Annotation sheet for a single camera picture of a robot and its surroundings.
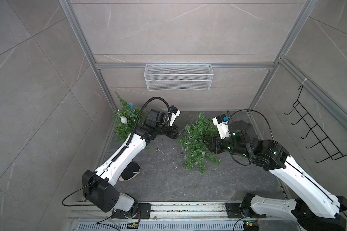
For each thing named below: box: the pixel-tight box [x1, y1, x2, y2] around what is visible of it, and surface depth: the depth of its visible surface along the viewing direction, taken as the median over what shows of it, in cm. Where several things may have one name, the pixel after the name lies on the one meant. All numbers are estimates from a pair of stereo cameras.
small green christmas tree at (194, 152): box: [177, 112, 221, 174], surface depth 74 cm
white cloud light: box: [120, 115, 128, 124], surface depth 74 cm
